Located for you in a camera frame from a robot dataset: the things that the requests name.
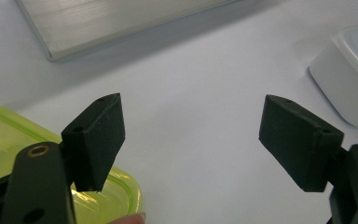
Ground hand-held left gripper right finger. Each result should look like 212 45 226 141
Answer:
258 94 345 193

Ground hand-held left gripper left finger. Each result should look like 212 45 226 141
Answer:
61 92 126 192

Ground white plastic food container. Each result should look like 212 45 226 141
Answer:
308 22 358 129

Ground green translucent food container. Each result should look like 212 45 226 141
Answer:
0 104 144 224

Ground white wire shelf rack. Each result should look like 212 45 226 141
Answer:
14 0 241 62

